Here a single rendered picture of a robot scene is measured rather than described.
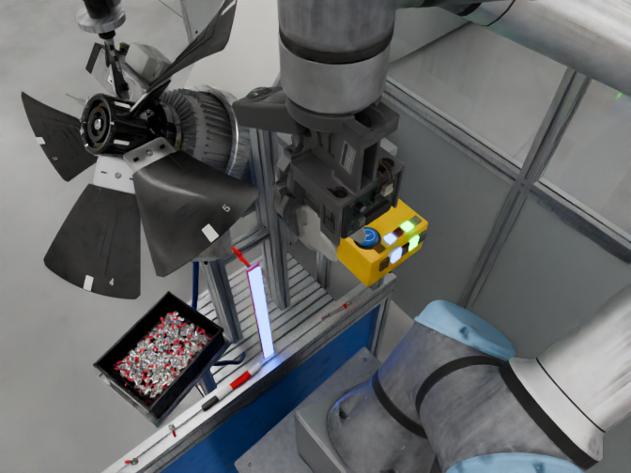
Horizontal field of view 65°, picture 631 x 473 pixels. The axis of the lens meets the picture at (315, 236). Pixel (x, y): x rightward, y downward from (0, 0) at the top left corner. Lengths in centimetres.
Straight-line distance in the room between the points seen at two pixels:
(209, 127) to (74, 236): 37
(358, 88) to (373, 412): 44
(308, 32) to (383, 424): 48
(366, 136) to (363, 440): 42
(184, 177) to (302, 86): 63
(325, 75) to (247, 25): 90
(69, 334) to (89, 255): 116
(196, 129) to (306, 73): 76
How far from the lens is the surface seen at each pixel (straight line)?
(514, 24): 49
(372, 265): 96
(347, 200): 38
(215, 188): 91
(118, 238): 113
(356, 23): 31
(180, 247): 88
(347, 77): 33
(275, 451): 88
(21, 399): 225
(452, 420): 55
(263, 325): 96
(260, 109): 44
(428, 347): 61
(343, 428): 68
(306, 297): 207
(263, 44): 117
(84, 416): 212
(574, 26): 51
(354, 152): 36
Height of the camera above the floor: 185
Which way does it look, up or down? 52 degrees down
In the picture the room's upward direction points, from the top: straight up
